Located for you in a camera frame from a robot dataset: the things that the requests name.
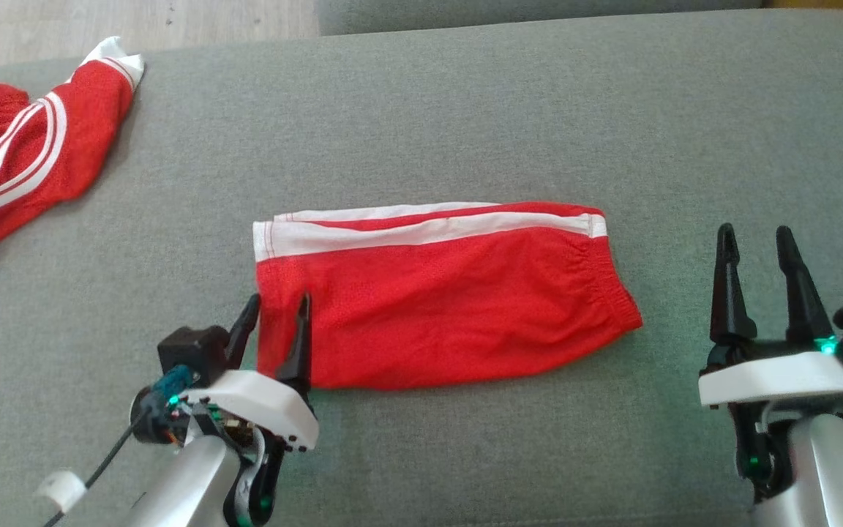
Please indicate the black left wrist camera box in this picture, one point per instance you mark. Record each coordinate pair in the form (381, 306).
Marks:
(191, 351)

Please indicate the large yellow sofa back cushion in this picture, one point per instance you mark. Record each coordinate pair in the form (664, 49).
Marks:
(831, 6)

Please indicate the grey sofa seat cushion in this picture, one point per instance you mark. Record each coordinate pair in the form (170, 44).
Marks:
(538, 13)

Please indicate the red white jersey shirt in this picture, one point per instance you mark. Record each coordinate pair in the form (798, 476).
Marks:
(19, 161)

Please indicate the red white-striped shorts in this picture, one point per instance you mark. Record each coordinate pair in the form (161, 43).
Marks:
(451, 307)

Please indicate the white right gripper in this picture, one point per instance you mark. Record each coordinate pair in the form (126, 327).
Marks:
(780, 377)

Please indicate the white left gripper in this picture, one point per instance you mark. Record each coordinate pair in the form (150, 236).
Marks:
(268, 402)

